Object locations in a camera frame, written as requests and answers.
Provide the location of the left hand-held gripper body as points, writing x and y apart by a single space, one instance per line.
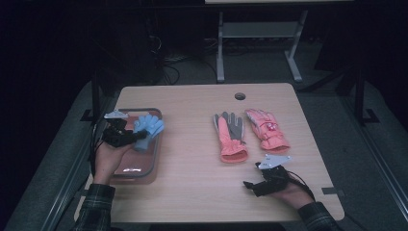
118 134

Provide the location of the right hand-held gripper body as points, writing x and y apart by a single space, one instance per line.
272 176

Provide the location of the blue knit glove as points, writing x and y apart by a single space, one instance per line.
149 126

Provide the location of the brown tray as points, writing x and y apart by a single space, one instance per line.
144 163

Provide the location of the person's left hand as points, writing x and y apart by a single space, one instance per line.
107 160

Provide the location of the person's right hand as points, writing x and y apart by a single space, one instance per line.
293 195

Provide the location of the pink glove with printed back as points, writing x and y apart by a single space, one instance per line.
267 131

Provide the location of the pink glove with grey palm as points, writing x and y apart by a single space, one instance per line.
229 144

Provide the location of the grey tape strip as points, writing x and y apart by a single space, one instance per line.
333 191

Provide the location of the black metal stand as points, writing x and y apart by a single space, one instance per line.
361 96

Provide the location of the white metal frame table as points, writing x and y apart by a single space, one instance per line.
256 30

